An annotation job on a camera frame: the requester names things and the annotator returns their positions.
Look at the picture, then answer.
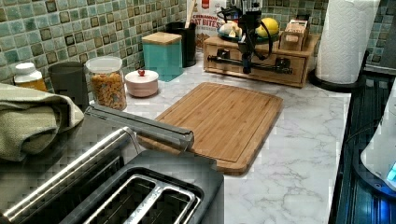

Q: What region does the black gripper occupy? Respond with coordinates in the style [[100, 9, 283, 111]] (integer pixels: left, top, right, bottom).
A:
[[238, 10, 262, 74]]

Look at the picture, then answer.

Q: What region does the wooden drawer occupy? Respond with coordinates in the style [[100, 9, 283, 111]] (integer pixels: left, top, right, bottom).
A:
[[204, 44, 309, 88]]

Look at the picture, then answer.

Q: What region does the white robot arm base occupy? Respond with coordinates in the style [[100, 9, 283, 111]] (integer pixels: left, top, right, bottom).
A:
[[355, 84, 396, 199]]

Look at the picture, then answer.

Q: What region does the wooden drawer cabinet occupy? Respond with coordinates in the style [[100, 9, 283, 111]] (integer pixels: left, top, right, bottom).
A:
[[204, 35, 319, 88]]

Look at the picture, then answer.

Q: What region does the plush banana toy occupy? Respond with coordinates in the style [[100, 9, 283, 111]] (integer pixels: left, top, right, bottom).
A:
[[219, 21, 242, 38]]

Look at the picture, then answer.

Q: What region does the yellow plush lemon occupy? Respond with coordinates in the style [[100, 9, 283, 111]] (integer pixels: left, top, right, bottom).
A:
[[256, 18, 279, 37]]

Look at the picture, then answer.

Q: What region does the teal plate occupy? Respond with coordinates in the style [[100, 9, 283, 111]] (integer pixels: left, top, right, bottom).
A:
[[217, 30, 280, 44]]

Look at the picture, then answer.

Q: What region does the oat bites cereal box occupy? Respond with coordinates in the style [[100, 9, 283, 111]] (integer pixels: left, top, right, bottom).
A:
[[187, 0, 227, 50]]

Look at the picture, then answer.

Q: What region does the small wooden caddy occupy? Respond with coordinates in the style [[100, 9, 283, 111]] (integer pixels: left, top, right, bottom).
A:
[[278, 20, 309, 51]]

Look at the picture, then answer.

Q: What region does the black utensil holder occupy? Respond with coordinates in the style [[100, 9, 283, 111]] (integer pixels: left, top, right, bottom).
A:
[[165, 21, 196, 67]]

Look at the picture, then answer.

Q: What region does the teal canister with wooden lid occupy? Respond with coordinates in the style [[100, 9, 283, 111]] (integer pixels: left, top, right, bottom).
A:
[[142, 32, 183, 81]]

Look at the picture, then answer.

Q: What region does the paper towel roll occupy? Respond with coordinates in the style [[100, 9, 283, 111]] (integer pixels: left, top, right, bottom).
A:
[[316, 0, 380, 75]]

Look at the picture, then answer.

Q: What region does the black paper towel holder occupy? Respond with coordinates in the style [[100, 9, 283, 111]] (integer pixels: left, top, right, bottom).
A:
[[307, 50, 370, 93]]

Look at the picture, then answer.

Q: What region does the bamboo cutting board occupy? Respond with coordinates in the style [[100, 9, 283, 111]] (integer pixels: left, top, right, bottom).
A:
[[156, 82, 283, 175]]

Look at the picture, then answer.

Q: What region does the pink lidded sugar bowl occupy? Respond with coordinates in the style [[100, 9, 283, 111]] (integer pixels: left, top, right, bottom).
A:
[[125, 69, 159, 97]]

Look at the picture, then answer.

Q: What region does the clear cereal jar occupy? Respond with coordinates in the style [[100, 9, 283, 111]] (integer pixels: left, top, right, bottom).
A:
[[85, 56, 127, 110]]

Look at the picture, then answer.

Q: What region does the dark grey mug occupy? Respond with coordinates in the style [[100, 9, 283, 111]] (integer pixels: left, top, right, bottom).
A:
[[48, 62, 89, 111]]

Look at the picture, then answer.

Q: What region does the black silver toaster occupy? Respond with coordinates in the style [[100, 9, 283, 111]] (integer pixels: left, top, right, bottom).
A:
[[60, 150, 224, 224]]

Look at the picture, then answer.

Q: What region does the white lidded spice jar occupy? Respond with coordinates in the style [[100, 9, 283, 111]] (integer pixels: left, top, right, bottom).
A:
[[14, 63, 47, 91]]

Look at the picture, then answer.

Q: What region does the green folded towel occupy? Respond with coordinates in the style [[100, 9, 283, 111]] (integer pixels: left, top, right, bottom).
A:
[[0, 84, 84, 161]]

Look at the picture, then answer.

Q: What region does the wooden utensil handle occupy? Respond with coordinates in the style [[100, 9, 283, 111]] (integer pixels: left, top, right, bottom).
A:
[[184, 0, 196, 29]]

